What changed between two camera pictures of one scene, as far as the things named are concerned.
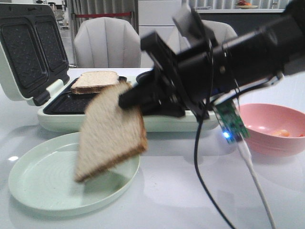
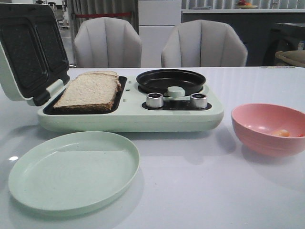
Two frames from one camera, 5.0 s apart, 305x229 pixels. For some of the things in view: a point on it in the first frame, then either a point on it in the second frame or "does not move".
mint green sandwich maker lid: x=33 y=56 does not move
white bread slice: x=111 y=133 to x=97 y=90
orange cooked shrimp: x=283 y=132 does not move
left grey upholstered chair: x=106 y=42 does not move
